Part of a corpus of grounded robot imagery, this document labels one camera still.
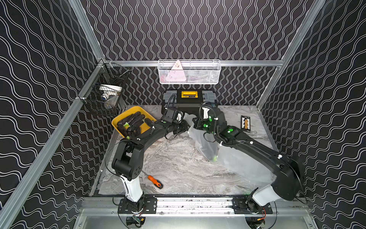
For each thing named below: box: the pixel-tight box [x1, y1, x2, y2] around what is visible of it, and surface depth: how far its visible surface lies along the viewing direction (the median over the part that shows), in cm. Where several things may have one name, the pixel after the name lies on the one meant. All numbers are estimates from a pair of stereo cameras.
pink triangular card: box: [165, 60, 187, 82], surface depth 92 cm
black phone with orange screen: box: [240, 114, 251, 133], surface depth 109 cm
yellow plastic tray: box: [111, 105, 157, 139], surface depth 109 cm
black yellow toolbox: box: [161, 89, 218, 115], surface depth 105 cm
